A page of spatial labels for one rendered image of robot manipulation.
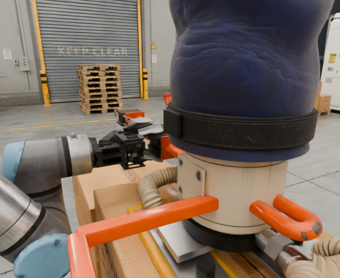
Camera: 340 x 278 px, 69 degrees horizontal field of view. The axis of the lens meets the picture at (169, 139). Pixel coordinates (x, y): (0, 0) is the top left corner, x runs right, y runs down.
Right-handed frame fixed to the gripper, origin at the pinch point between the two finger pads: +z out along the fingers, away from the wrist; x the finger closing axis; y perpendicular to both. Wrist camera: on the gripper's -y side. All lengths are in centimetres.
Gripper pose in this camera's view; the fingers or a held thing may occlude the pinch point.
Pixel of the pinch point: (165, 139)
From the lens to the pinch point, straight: 67.4
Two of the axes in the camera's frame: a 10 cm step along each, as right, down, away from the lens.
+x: 0.1, -9.6, -2.9
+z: 8.9, -1.3, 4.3
